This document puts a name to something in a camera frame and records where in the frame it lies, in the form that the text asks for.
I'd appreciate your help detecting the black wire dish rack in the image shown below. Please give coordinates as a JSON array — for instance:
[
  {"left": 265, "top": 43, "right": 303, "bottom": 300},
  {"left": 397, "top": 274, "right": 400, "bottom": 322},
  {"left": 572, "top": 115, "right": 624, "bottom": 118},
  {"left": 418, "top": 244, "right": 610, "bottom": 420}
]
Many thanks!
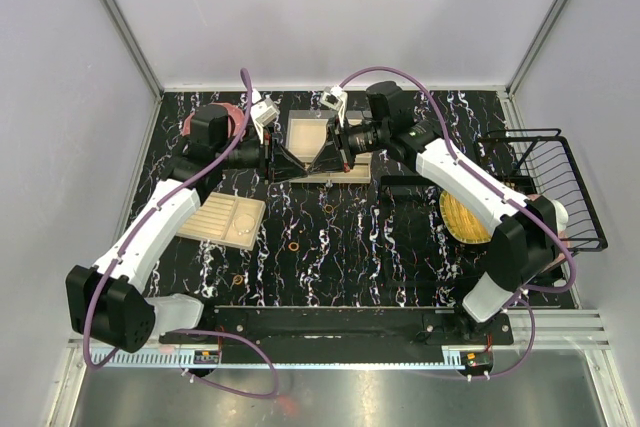
[{"left": 378, "top": 128, "right": 608, "bottom": 291}]

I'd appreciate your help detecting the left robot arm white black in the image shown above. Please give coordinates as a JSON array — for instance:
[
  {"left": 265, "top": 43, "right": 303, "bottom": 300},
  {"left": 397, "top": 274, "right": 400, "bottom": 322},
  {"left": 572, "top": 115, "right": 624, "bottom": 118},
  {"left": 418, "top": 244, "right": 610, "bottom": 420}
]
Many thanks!
[{"left": 65, "top": 98, "right": 305, "bottom": 353}]

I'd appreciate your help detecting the pink dotted plate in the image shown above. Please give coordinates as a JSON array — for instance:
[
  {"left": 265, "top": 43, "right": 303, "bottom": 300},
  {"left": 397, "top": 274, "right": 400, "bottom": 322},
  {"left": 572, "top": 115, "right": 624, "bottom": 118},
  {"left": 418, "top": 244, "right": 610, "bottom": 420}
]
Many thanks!
[{"left": 181, "top": 102, "right": 244, "bottom": 138}]

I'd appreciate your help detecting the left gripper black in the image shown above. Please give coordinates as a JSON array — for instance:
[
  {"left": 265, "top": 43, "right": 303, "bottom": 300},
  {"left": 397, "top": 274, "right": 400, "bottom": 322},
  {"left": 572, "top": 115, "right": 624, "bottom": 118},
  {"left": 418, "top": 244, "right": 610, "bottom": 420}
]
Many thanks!
[{"left": 215, "top": 123, "right": 308, "bottom": 184}]

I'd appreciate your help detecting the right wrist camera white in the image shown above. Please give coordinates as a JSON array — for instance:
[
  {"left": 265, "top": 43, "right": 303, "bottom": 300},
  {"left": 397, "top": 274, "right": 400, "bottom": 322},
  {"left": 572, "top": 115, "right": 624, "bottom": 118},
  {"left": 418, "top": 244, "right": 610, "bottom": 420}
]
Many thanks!
[{"left": 320, "top": 85, "right": 348, "bottom": 124}]

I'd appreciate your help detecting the beige jewelry box with drawers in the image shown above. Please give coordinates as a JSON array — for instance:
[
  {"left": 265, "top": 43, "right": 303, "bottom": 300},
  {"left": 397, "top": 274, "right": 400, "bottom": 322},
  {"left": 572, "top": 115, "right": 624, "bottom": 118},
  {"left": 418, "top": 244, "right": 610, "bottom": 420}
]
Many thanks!
[{"left": 286, "top": 110, "right": 372, "bottom": 185}]

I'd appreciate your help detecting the beige jewelry tray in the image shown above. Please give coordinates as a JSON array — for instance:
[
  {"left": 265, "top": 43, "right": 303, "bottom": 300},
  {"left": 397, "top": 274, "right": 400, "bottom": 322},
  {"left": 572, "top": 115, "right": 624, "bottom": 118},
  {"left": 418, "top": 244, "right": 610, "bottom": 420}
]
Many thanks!
[{"left": 176, "top": 193, "right": 266, "bottom": 250}]

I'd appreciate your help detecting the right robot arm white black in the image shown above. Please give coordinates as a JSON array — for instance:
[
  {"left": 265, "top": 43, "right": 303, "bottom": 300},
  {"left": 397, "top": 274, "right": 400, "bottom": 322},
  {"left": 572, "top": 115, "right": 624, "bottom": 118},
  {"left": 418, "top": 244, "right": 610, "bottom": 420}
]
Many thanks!
[{"left": 310, "top": 81, "right": 570, "bottom": 344}]

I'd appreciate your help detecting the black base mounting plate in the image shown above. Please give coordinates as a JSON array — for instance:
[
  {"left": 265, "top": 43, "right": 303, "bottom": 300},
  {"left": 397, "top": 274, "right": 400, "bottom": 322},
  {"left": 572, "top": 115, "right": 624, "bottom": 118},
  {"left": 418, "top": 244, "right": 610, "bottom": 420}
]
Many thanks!
[{"left": 160, "top": 307, "right": 514, "bottom": 368}]

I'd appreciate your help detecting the yellow woven bamboo plate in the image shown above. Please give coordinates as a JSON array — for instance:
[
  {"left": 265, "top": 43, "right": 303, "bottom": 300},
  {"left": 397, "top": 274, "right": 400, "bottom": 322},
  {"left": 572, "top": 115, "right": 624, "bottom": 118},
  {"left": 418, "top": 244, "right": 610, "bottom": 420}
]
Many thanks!
[{"left": 439, "top": 191, "right": 491, "bottom": 245}]

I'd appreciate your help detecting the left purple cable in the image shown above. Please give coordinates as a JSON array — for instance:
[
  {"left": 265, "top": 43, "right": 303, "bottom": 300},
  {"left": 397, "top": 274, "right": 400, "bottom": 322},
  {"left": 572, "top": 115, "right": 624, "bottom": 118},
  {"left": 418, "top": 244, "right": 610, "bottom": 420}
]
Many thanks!
[{"left": 79, "top": 67, "right": 281, "bottom": 401}]

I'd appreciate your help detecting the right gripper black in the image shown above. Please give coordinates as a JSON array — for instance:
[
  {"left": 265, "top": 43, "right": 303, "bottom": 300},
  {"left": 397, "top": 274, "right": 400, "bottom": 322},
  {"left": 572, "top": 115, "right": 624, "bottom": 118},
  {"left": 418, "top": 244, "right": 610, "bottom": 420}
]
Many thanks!
[{"left": 308, "top": 115, "right": 389, "bottom": 176}]

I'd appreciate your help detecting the pink floral ceramic bowl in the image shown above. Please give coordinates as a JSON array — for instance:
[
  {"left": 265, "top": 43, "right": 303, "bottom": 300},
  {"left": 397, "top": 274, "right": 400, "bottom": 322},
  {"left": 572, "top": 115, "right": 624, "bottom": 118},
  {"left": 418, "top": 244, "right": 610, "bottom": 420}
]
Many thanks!
[{"left": 528, "top": 194, "right": 569, "bottom": 239}]

